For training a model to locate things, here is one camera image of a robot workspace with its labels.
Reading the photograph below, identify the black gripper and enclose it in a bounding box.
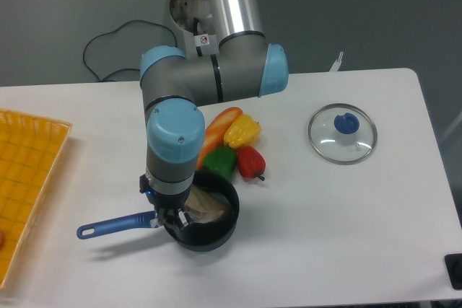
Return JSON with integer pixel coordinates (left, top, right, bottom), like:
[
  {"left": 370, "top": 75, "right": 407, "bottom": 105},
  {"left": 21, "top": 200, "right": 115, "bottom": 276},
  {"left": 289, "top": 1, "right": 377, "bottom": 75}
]
[{"left": 139, "top": 174, "right": 191, "bottom": 229}]

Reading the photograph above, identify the toast slice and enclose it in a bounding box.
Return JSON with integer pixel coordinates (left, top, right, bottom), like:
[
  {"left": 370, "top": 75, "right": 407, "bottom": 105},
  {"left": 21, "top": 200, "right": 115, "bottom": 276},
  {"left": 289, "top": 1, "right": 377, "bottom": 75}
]
[{"left": 184, "top": 185, "right": 232, "bottom": 224}]

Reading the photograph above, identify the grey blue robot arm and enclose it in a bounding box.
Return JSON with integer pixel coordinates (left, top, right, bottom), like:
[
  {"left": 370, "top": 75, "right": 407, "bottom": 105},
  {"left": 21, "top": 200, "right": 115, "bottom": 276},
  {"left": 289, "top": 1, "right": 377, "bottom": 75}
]
[{"left": 140, "top": 0, "right": 289, "bottom": 229}]

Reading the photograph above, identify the green bell pepper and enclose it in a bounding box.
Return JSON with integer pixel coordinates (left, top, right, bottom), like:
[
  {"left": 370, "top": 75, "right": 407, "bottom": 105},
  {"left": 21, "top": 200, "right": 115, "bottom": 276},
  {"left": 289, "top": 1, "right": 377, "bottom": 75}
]
[{"left": 202, "top": 146, "right": 237, "bottom": 180}]

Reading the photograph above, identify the orange baguette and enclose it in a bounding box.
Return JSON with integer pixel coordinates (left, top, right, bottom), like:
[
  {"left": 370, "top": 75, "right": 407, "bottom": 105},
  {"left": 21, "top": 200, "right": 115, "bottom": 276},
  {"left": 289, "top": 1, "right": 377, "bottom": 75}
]
[{"left": 196, "top": 107, "right": 243, "bottom": 170}]

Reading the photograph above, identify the red bell pepper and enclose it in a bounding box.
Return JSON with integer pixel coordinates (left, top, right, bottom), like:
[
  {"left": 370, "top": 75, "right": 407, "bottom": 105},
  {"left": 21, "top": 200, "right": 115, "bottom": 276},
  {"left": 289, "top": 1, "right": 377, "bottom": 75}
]
[{"left": 237, "top": 146, "right": 266, "bottom": 181}]

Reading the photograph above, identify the yellow bell pepper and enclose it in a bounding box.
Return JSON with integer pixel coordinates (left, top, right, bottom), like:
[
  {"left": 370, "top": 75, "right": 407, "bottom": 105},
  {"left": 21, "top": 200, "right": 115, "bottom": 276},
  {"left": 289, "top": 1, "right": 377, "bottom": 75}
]
[{"left": 224, "top": 114, "right": 261, "bottom": 149}]

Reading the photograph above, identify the yellow plastic basket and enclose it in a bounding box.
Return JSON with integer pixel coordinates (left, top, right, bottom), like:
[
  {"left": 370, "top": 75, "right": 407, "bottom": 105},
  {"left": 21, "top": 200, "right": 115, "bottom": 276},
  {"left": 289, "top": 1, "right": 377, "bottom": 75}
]
[{"left": 1, "top": 109, "right": 72, "bottom": 288}]

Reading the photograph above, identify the glass lid blue knob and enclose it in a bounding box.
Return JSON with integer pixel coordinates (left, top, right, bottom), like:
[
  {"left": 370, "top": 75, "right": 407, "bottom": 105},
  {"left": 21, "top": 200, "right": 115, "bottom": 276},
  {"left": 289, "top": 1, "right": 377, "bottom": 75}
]
[{"left": 306, "top": 103, "right": 378, "bottom": 165}]

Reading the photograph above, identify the black object table corner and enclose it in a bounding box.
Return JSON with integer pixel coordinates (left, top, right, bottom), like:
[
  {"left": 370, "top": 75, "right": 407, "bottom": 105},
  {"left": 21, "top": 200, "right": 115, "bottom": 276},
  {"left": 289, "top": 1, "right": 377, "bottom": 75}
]
[{"left": 444, "top": 253, "right": 462, "bottom": 290}]

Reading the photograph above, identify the black pot blue handle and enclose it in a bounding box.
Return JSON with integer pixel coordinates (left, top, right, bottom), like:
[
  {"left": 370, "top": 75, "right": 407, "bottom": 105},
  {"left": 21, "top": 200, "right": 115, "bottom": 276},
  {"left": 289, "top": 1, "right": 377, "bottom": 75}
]
[{"left": 77, "top": 171, "right": 240, "bottom": 252}]

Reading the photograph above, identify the black cable on floor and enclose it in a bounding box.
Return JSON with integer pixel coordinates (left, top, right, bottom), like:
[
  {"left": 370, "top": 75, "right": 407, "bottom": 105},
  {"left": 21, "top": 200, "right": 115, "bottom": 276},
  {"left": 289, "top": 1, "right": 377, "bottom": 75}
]
[{"left": 82, "top": 19, "right": 178, "bottom": 82}]

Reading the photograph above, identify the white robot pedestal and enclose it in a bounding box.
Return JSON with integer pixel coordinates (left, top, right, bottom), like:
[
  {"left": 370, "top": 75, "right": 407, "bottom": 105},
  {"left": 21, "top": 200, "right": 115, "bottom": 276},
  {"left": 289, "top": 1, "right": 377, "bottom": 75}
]
[{"left": 170, "top": 0, "right": 219, "bottom": 58}]

